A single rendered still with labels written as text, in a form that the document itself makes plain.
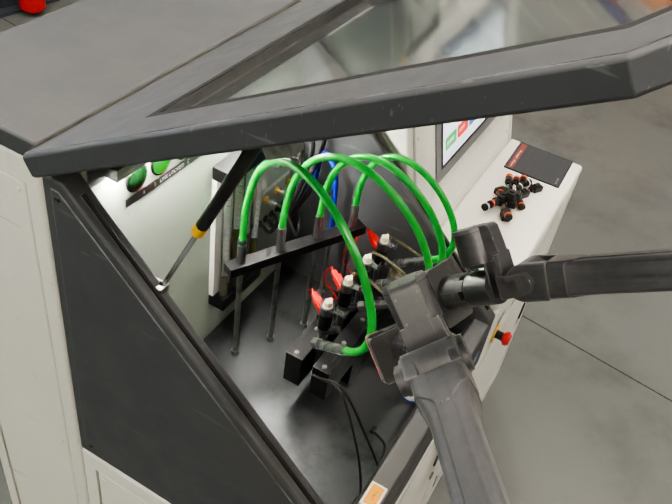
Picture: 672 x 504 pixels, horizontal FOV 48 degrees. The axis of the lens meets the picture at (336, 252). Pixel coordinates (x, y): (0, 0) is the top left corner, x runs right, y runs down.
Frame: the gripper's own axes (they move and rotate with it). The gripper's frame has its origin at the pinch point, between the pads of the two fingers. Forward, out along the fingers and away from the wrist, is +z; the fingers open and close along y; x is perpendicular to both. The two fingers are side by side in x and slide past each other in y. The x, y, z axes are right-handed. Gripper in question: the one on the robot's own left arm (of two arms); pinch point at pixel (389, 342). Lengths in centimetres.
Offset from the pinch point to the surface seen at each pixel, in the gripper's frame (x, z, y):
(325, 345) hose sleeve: 0.6, 24.3, 3.9
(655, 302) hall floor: 67, 178, -169
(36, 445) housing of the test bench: 2, 69, 61
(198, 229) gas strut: -24.8, -4.2, 19.6
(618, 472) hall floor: 98, 124, -94
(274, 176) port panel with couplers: -32, 58, -6
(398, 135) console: -30, 44, -31
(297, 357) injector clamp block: 3.6, 42.8, 6.3
